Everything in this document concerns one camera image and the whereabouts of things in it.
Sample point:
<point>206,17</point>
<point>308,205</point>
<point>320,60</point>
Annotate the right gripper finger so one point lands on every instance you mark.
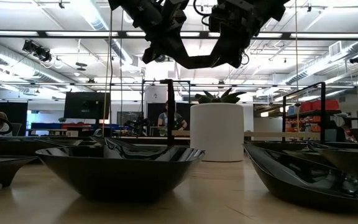
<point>237,54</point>
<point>217,57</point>

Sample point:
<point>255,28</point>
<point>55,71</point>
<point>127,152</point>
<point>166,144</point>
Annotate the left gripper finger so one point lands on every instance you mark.
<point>155,51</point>
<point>179,57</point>

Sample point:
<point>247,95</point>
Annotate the black teardrop mini plate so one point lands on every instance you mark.
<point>110,142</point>
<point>8,147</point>
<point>306,183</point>
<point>291,150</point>

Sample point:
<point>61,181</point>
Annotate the black background robot arm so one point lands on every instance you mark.
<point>138,124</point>

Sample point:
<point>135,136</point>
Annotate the green succulent plant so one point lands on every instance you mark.
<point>225,98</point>

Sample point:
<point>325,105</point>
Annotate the black partition panel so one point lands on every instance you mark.
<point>19,112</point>
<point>152,107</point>

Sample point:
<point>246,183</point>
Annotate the person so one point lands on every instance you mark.
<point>180,121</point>
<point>0,126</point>

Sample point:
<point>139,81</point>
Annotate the black ceiling disc fixture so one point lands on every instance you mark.
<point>81,64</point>

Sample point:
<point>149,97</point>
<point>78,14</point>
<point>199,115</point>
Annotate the white cylindrical plant pot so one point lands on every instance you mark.
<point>216,133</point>

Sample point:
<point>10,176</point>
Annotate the small red storage bin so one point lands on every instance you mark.
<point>305,107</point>

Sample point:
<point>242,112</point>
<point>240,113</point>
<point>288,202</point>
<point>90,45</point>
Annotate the black storage shelf rack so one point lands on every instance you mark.
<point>309,113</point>

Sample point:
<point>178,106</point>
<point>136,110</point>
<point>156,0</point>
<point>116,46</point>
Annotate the large red storage bin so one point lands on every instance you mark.
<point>315,105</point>

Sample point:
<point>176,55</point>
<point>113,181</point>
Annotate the black monitor screen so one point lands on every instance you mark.
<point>79,105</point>

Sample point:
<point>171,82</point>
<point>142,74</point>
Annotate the silver ventilation duct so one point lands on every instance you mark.
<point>346,51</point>
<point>93,18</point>
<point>8,59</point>

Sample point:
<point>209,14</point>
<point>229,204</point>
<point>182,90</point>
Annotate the black ceiling-mounted camera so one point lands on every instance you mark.
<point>356,59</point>
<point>42,54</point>

